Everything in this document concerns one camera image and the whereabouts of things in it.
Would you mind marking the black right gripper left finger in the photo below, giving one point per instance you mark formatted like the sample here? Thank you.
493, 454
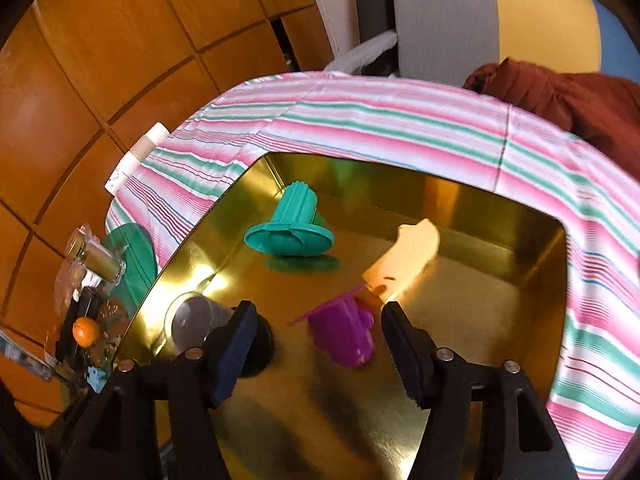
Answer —
201, 379

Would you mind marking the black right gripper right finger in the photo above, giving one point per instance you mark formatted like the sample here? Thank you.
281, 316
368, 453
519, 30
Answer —
439, 386

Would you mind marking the clear jar black lid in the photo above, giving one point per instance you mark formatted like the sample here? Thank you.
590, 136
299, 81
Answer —
191, 317

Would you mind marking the purple plastic mold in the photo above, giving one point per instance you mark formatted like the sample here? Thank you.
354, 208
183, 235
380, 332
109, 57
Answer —
342, 328

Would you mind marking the orange plastic curved piece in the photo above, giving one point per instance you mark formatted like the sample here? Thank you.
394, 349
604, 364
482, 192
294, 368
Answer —
415, 247

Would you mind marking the teal plastic mold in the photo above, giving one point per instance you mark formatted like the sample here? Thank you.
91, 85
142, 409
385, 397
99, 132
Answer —
292, 230

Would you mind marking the gold tin box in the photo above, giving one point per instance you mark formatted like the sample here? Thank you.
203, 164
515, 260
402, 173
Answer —
496, 291

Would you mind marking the striped bed sheet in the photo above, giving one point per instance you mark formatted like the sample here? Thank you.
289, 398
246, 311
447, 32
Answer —
454, 134

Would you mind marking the rust brown quilt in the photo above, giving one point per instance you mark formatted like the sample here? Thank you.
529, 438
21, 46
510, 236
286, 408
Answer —
602, 110

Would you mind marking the multicolour headboard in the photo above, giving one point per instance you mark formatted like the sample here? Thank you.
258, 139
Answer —
444, 41

